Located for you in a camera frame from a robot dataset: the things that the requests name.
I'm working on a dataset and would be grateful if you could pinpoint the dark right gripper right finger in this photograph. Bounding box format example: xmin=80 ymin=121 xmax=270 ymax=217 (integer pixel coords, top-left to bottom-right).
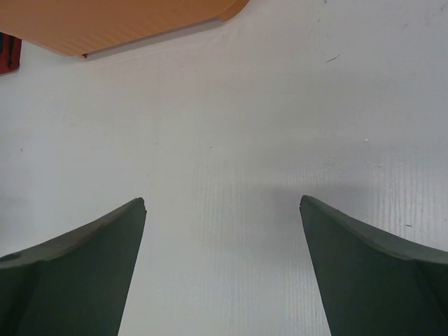
xmin=300 ymin=195 xmax=447 ymax=335

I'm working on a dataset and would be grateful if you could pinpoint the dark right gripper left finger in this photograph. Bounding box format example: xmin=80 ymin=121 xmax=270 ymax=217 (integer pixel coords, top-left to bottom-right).
xmin=1 ymin=198 xmax=146 ymax=335

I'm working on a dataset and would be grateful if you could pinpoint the red folded t shirt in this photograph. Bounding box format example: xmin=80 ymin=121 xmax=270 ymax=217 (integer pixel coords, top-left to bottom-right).
xmin=0 ymin=32 xmax=22 ymax=76

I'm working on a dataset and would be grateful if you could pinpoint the orange plastic basket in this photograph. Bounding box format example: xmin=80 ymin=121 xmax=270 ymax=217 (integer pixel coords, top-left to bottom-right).
xmin=1 ymin=1 xmax=247 ymax=57

